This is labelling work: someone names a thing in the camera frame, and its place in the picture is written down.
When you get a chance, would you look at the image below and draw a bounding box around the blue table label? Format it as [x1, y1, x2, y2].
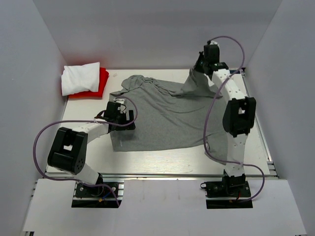
[230, 70, 241, 74]

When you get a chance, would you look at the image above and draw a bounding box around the white folded t shirt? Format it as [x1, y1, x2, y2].
[61, 62, 100, 96]

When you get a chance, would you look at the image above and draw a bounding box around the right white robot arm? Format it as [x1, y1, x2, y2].
[194, 41, 256, 196]

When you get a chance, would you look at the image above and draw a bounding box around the aluminium table rail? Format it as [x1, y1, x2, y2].
[44, 173, 279, 179]

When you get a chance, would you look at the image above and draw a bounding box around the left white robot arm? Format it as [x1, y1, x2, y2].
[47, 98, 137, 196]

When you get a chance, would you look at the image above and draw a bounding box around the red folded t shirt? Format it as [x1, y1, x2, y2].
[68, 67, 109, 99]

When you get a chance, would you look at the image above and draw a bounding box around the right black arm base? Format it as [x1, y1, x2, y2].
[200, 181, 253, 209]

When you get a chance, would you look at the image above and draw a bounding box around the grey t shirt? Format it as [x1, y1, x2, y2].
[109, 69, 227, 160]

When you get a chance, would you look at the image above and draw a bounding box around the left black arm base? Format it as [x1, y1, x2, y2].
[71, 182, 124, 208]

